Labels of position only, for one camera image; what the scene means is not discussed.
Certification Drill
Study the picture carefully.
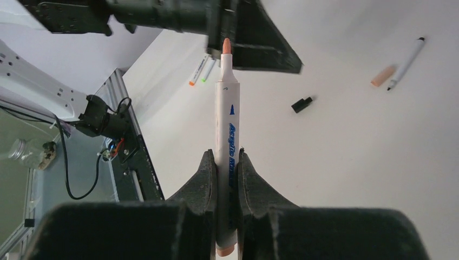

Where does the white pen green end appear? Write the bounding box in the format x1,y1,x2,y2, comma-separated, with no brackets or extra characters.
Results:
201,59,216,82

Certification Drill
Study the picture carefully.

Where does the white pen peach end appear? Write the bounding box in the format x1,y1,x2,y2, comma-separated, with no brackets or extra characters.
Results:
189,54,209,86

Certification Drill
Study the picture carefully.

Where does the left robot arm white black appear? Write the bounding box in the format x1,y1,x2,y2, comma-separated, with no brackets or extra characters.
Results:
1,0,303,139

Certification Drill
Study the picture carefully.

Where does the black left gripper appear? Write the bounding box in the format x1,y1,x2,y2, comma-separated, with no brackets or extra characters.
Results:
21,0,221,50

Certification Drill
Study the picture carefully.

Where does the peach pen cap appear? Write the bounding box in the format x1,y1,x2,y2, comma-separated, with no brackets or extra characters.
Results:
370,64,397,87

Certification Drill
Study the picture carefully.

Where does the white pen orange tip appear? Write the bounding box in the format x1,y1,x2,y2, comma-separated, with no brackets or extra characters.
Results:
214,38,240,257

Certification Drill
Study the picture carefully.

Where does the left black camera cable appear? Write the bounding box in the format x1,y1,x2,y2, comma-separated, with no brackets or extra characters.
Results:
54,114,108,201

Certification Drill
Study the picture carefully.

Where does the glass jar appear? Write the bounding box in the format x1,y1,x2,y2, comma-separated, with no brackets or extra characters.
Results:
6,139,57,170

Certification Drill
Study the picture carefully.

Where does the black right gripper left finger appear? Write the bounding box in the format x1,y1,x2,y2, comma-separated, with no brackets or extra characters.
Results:
24,150,217,259

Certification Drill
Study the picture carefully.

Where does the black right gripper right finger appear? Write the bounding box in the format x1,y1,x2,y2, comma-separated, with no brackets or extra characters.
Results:
238,150,429,259

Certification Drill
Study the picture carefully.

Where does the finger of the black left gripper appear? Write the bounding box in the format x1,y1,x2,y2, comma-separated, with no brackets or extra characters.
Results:
231,1,303,74

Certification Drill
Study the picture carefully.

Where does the black pen cap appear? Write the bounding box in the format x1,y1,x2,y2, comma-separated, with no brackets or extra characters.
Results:
291,97,313,114

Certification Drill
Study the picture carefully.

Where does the aluminium frame profile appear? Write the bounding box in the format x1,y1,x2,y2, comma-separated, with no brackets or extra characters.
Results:
95,68,141,136

